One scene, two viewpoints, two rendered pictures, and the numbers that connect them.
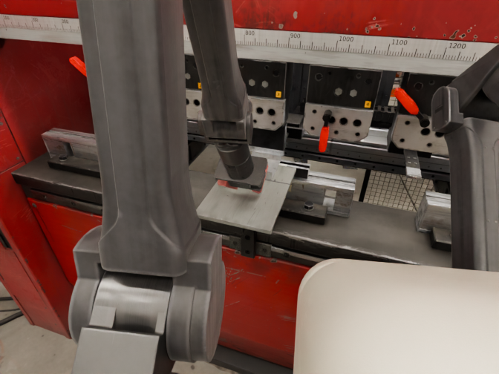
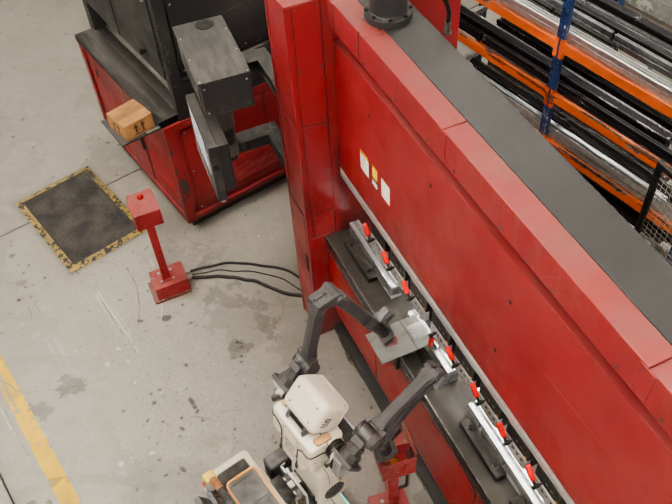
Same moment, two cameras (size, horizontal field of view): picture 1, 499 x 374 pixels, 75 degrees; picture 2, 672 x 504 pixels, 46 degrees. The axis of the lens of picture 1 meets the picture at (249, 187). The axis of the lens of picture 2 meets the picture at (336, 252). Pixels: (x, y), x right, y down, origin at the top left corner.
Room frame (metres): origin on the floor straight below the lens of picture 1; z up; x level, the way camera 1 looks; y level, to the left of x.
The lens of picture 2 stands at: (-0.92, -1.45, 4.06)
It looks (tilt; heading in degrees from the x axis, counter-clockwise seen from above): 49 degrees down; 50
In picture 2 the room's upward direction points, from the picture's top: 4 degrees counter-clockwise
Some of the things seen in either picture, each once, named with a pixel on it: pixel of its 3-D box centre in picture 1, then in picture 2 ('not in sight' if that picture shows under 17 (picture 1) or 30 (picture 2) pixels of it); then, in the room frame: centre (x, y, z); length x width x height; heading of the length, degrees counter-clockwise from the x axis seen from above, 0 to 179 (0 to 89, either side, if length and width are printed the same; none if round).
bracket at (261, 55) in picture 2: not in sight; (257, 79); (0.94, 1.27, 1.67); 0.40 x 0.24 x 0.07; 72
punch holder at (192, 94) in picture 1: (186, 82); (404, 267); (0.86, 0.17, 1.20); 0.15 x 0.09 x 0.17; 72
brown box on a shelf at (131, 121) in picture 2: not in sight; (128, 117); (0.64, 2.25, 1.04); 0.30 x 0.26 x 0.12; 83
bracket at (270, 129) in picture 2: not in sight; (268, 152); (0.94, 1.27, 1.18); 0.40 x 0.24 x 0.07; 72
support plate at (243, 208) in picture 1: (249, 190); (398, 339); (0.65, 0.00, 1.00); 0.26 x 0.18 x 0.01; 162
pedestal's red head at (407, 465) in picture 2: not in sight; (392, 448); (0.32, -0.28, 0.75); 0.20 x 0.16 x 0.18; 63
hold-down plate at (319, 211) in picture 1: (272, 205); (419, 350); (0.72, -0.07, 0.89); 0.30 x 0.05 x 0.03; 72
